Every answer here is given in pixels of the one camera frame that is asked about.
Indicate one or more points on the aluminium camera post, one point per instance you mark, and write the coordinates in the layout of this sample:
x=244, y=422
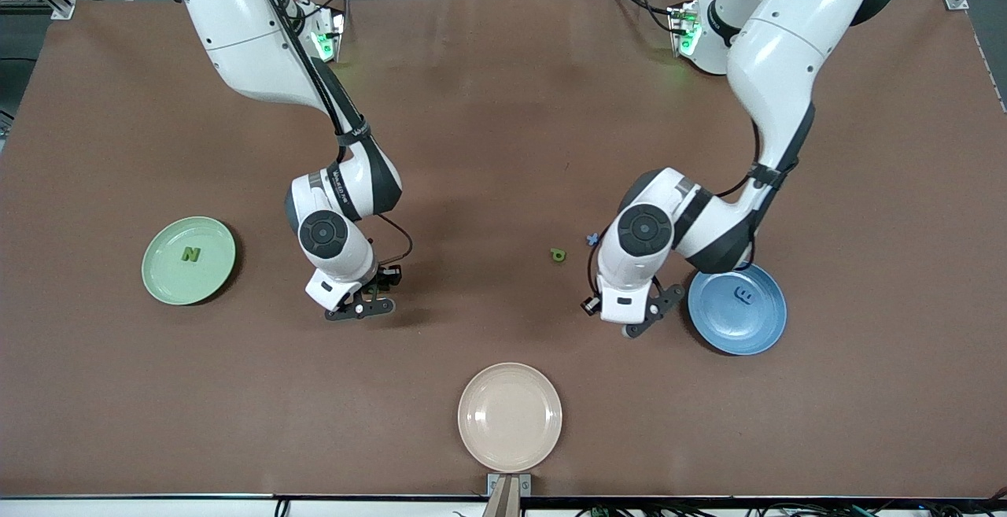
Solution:
x=503, y=501

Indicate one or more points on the left gripper silver cylinder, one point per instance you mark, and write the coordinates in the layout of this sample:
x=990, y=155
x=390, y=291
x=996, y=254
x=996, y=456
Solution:
x=629, y=331

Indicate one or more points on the green letter p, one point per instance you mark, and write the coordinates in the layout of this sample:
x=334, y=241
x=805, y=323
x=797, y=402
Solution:
x=557, y=254

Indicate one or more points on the blue letter m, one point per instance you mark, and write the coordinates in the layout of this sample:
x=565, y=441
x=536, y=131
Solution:
x=743, y=294

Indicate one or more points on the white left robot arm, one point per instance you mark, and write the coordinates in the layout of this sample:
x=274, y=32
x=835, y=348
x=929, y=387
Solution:
x=787, y=37

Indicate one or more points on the green capital letter N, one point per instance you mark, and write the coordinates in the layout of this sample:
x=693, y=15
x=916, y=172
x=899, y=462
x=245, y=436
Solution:
x=190, y=253

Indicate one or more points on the light green plate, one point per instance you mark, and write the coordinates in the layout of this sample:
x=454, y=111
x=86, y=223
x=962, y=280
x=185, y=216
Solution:
x=169, y=281

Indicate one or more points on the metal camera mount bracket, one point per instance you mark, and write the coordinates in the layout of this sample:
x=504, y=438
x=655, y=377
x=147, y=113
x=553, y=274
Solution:
x=525, y=485

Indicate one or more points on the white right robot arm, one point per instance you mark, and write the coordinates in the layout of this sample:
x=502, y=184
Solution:
x=244, y=37

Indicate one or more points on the beige plate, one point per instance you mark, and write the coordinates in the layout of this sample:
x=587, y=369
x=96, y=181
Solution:
x=510, y=417

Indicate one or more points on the brown table cover sheet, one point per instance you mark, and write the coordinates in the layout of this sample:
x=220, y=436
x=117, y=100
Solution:
x=503, y=108

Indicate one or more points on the blue plate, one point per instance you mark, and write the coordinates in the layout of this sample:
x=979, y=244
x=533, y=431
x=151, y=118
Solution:
x=732, y=328

